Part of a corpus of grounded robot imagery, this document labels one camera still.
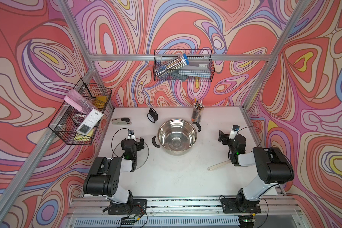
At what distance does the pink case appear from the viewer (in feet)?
2.27

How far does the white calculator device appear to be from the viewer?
27.2 inches

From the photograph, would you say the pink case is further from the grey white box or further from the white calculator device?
the grey white box

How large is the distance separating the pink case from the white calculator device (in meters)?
0.05
